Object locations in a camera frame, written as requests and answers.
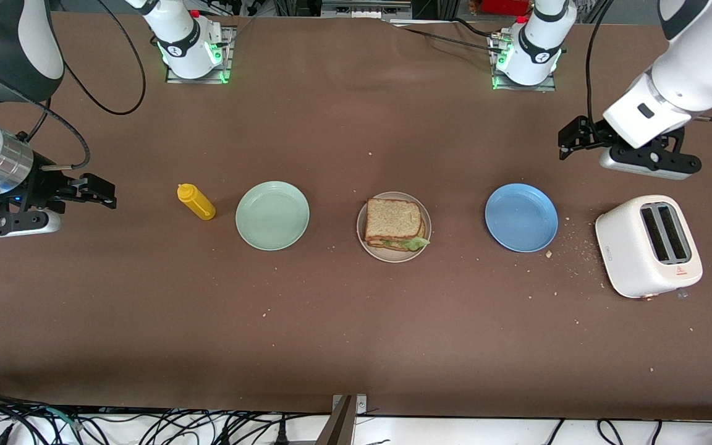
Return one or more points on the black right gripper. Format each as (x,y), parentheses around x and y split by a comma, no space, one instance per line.
(42,187)

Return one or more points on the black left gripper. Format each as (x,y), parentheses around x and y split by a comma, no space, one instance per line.
(596,134)

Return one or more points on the yellow squeeze bottle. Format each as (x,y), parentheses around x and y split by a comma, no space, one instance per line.
(196,202)

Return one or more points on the green lettuce leaf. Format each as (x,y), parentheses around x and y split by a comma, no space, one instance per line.
(416,243)

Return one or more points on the brown bread slice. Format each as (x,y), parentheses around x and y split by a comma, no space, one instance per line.
(393,219)
(393,246)

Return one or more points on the blue plate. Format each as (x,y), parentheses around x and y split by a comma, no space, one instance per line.
(521,217)

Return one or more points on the mint green plate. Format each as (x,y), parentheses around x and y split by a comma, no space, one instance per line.
(272,216)

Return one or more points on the beige plate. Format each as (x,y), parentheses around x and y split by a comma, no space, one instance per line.
(393,257)

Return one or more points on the white toaster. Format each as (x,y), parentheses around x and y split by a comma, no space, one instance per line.
(628,253)

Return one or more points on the red background box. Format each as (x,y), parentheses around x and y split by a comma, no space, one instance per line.
(504,6)

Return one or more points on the brown table cover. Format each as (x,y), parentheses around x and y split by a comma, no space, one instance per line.
(356,340)

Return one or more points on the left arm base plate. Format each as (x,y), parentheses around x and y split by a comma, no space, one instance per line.
(523,88)

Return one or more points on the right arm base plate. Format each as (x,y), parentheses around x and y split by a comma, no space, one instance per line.
(198,80)

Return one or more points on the metal background frame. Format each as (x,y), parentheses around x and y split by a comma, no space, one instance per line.
(362,7)

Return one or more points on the aluminium profile post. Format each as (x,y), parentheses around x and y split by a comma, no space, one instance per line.
(347,420)

